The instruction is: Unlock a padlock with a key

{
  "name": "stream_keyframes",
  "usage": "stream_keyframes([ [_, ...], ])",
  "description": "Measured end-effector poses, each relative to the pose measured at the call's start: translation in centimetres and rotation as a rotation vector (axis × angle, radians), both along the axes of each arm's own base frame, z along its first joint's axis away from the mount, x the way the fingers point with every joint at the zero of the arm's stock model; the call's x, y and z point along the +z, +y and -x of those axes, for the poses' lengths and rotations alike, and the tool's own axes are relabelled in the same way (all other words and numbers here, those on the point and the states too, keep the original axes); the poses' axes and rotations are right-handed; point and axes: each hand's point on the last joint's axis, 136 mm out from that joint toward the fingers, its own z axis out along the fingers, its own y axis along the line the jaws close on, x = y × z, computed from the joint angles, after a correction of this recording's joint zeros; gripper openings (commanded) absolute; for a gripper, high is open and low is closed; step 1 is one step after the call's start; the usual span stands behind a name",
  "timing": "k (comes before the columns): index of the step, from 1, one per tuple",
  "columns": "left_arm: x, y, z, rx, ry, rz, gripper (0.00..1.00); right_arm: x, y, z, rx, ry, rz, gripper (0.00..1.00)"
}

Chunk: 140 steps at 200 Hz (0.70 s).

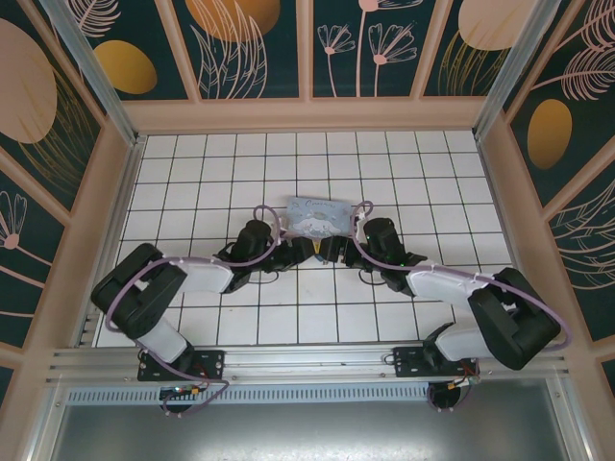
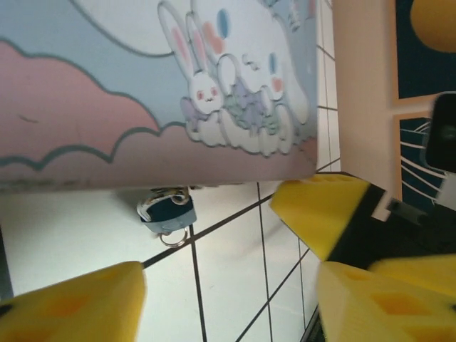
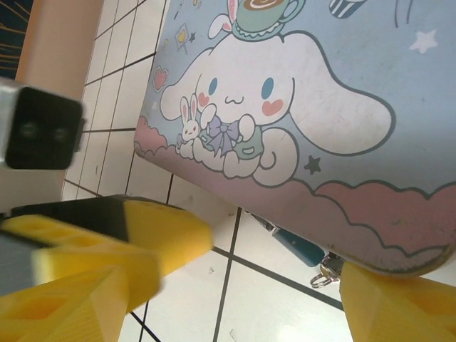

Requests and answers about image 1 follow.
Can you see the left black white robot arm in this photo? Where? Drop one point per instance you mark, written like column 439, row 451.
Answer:
column 139, row 293

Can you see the aluminium frame post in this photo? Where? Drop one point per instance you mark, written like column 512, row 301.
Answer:
column 91, row 72
column 519, row 62

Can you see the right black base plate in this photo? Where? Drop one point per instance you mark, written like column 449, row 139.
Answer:
column 408, row 360

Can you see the right small circuit board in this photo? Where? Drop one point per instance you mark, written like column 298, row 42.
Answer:
column 465, row 382

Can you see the left small circuit board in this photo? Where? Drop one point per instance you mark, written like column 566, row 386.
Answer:
column 180, row 392

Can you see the light blue cartoon pouch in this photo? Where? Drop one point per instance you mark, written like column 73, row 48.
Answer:
column 317, row 216

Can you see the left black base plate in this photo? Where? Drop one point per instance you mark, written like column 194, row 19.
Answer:
column 211, row 362

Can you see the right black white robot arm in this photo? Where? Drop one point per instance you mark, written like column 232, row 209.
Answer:
column 514, row 326

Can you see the grey metal sheet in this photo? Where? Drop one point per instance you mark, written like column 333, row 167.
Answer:
column 307, row 432

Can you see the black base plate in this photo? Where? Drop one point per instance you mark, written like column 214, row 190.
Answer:
column 211, row 362
column 408, row 360

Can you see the right aluminium frame post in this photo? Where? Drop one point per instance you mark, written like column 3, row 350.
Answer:
column 519, row 62

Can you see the long aluminium mounting rail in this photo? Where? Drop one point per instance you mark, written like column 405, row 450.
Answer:
column 307, row 357

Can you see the small circuit board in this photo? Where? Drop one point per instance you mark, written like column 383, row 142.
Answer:
column 180, row 392
column 465, row 382

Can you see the left aluminium frame post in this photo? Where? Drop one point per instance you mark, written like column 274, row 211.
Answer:
column 91, row 72

